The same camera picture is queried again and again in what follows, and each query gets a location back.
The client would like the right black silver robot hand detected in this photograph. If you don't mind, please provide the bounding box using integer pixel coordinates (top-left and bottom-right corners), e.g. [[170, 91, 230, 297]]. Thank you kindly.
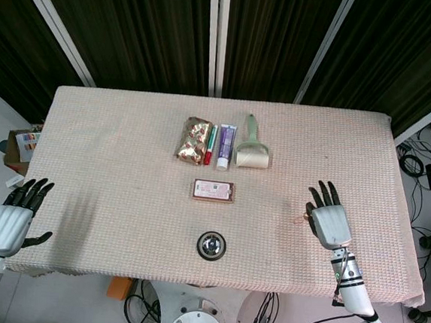
[[301, 178, 358, 253]]

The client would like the brown cardboard box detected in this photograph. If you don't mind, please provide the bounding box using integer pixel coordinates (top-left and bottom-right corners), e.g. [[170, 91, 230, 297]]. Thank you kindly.
[[3, 123, 44, 177]]

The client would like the green lint roller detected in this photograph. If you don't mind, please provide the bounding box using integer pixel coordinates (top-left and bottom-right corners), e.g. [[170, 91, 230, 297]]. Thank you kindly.
[[234, 112, 274, 171]]

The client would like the coiled black cable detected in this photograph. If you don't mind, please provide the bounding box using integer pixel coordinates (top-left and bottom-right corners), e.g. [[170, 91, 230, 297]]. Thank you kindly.
[[398, 152, 426, 178]]

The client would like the dark pleated curtain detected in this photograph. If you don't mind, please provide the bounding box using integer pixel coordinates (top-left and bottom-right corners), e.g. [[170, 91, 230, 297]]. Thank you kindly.
[[20, 0, 217, 97], [220, 0, 346, 108], [0, 0, 95, 128], [300, 0, 431, 140]]

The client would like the green red marker pen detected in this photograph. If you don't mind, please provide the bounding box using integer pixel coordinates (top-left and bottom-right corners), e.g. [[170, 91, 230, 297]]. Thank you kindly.
[[203, 123, 220, 166]]

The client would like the orange box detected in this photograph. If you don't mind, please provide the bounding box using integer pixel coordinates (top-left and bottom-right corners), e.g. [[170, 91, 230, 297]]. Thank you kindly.
[[106, 276, 134, 301]]

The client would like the black cable bundle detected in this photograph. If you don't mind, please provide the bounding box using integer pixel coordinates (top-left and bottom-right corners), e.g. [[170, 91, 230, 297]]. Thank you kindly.
[[121, 278, 171, 323]]

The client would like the pink card box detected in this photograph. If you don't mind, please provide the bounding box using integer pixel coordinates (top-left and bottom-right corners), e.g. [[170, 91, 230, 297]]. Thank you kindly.
[[190, 178, 238, 205]]

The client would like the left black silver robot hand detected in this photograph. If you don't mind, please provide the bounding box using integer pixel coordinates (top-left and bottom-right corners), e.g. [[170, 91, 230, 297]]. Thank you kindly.
[[0, 174, 59, 262]]

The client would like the white paper tag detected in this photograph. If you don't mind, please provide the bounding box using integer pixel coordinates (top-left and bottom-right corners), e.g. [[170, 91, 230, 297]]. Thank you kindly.
[[5, 173, 25, 190]]

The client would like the purple white toothpaste tube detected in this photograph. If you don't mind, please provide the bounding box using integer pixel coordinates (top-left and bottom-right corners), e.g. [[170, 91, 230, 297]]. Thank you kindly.
[[215, 123, 238, 172]]

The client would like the white frame post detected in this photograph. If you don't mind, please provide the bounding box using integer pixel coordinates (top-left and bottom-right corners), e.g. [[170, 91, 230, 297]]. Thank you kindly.
[[293, 0, 360, 109], [0, 0, 105, 88], [200, 0, 232, 98], [392, 82, 431, 149]]

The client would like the gold foil snack packet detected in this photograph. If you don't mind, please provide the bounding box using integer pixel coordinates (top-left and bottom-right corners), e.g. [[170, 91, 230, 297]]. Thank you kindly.
[[172, 114, 214, 167]]

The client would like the chrome desk call bell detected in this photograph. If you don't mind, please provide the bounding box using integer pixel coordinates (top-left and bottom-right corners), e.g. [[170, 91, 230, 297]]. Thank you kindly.
[[195, 228, 229, 263]]

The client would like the pink waffle tablecloth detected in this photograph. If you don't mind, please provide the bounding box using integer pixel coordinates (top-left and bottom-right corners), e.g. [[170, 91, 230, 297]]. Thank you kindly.
[[3, 81, 431, 312]]

